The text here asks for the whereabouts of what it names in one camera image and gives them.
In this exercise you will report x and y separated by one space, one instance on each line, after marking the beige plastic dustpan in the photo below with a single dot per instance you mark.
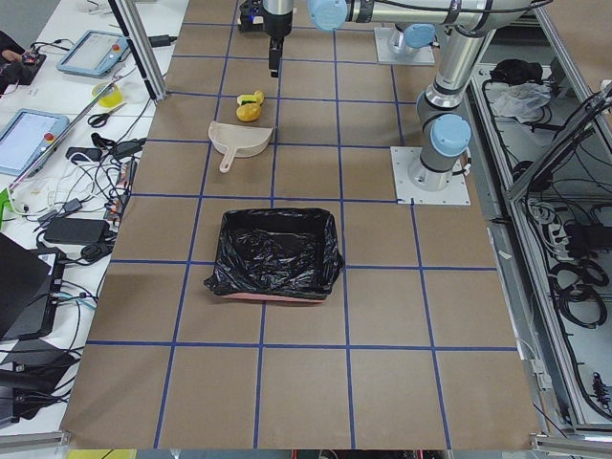
237 141

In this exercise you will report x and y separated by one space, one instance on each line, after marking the black trash bag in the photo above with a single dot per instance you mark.
289 254

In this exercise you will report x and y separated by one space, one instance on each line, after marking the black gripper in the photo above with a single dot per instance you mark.
277 25

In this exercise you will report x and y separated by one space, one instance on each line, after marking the croissant bread toy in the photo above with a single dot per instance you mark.
259 97

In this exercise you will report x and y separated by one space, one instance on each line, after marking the yellow green sponge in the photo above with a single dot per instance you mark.
246 99

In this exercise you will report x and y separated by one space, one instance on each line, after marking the white crumpled cloth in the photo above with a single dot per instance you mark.
524 102

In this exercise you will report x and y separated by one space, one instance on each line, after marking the black laptop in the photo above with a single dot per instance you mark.
30 281

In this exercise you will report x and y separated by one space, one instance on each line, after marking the aluminium frame post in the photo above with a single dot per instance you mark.
132 28

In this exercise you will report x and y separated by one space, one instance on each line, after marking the yellow potato toy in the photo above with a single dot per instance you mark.
248 112

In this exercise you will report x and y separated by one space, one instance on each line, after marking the black scissors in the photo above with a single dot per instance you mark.
101 119

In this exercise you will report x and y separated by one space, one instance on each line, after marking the black power adapter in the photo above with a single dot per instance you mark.
76 231

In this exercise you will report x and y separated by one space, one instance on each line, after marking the blue teach pendant near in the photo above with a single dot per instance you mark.
26 136

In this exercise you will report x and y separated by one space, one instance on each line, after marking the black cloth bundle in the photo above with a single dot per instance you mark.
516 72

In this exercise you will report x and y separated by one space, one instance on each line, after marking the blue teach pendant far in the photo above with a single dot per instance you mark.
94 54

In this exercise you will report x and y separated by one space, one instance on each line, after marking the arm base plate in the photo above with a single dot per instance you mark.
416 185
412 47

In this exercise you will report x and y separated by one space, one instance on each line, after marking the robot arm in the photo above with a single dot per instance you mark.
278 6
473 23

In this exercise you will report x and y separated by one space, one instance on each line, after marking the white hand brush black bristles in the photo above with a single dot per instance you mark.
250 19

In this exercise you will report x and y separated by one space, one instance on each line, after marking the yellow tape roll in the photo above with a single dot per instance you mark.
111 96

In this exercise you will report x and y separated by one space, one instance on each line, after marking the blue teach pendant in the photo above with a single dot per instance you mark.
94 54
26 136

